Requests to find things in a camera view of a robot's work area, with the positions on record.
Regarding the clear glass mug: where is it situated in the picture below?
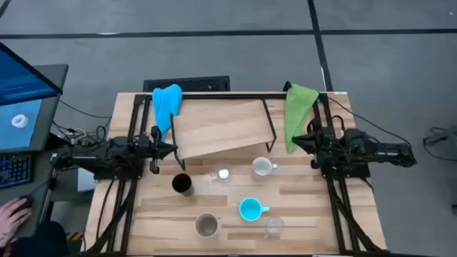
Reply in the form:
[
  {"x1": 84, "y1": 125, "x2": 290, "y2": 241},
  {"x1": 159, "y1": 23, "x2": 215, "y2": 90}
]
[
  {"x1": 263, "y1": 216, "x2": 286, "y2": 240},
  {"x1": 210, "y1": 164, "x2": 231, "y2": 183}
]

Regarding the blue cloth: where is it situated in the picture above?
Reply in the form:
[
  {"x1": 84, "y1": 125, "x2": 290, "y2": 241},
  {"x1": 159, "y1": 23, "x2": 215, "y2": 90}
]
[{"x1": 152, "y1": 84, "x2": 184, "y2": 142}]

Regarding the teal mug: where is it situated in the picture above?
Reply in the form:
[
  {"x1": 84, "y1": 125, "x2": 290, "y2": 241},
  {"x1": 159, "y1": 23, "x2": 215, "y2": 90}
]
[{"x1": 238, "y1": 197, "x2": 271, "y2": 222}]

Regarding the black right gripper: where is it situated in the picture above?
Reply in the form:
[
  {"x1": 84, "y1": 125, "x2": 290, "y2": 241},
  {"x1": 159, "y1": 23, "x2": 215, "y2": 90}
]
[{"x1": 291, "y1": 127, "x2": 331, "y2": 169}]

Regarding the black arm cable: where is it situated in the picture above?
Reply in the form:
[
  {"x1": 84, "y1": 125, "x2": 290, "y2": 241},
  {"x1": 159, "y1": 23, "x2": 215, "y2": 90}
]
[{"x1": 326, "y1": 95, "x2": 408, "y2": 148}]

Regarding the wooden shelf with black legs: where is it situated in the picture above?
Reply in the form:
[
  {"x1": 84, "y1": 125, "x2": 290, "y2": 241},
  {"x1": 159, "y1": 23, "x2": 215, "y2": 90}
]
[{"x1": 169, "y1": 98, "x2": 278, "y2": 171}]

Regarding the backlit black keyboard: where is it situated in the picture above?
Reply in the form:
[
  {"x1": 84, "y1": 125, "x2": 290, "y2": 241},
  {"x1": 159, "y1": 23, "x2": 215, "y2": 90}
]
[{"x1": 0, "y1": 153, "x2": 35, "y2": 190}]

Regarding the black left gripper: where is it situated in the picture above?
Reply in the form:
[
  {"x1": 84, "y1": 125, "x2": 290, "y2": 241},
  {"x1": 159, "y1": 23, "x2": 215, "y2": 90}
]
[{"x1": 138, "y1": 125, "x2": 179, "y2": 175}]

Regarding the black computer mouse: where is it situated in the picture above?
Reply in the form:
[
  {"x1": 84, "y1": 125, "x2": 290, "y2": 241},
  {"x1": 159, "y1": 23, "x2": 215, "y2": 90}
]
[{"x1": 17, "y1": 194, "x2": 34, "y2": 208}]

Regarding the tangled cable bundle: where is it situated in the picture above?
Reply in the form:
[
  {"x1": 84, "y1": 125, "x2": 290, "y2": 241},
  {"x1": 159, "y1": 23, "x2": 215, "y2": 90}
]
[{"x1": 51, "y1": 119, "x2": 111, "y2": 147}]

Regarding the person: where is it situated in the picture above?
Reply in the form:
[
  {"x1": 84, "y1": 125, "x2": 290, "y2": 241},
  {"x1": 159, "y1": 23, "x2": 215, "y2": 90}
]
[{"x1": 10, "y1": 221, "x2": 71, "y2": 257}]

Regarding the green cloth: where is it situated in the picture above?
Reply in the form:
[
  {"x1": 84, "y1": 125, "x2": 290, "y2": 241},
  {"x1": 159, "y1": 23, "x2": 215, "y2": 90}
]
[{"x1": 284, "y1": 84, "x2": 320, "y2": 154}]

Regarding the grey side desk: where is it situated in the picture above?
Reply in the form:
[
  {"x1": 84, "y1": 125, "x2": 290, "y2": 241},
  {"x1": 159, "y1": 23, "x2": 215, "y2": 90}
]
[{"x1": 0, "y1": 64, "x2": 69, "y2": 238}]

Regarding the person's hand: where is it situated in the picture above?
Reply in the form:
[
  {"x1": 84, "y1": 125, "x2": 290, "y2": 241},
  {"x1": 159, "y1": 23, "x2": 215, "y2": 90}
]
[{"x1": 0, "y1": 198, "x2": 33, "y2": 248}]

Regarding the white box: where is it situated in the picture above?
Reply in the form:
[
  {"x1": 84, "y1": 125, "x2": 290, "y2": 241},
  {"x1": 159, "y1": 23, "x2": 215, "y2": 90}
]
[{"x1": 77, "y1": 167, "x2": 96, "y2": 193}]

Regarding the thin black cable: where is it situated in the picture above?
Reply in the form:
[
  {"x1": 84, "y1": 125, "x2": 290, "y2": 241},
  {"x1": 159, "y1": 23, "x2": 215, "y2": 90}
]
[{"x1": 59, "y1": 99, "x2": 112, "y2": 119}]

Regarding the grey framed screen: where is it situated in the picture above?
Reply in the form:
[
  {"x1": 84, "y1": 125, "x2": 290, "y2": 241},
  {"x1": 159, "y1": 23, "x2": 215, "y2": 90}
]
[{"x1": 0, "y1": 96, "x2": 60, "y2": 154}]

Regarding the black cup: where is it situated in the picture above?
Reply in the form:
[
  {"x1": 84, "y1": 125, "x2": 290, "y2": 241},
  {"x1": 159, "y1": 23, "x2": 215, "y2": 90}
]
[{"x1": 171, "y1": 173, "x2": 196, "y2": 196}]

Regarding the black computer monitor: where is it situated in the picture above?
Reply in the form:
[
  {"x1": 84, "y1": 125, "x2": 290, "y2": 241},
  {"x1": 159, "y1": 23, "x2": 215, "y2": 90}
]
[{"x1": 0, "y1": 41, "x2": 64, "y2": 106}]

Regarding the tall beige cup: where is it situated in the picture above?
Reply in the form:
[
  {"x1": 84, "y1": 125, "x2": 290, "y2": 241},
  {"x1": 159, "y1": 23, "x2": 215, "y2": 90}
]
[{"x1": 194, "y1": 213, "x2": 219, "y2": 239}]

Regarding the white patterned mug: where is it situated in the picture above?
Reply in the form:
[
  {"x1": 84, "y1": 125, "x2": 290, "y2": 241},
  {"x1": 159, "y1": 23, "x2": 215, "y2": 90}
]
[{"x1": 251, "y1": 156, "x2": 278, "y2": 177}]

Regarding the black metal table frame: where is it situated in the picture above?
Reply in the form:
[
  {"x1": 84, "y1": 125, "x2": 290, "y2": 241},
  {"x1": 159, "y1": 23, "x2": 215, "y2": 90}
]
[{"x1": 85, "y1": 91, "x2": 390, "y2": 256}]

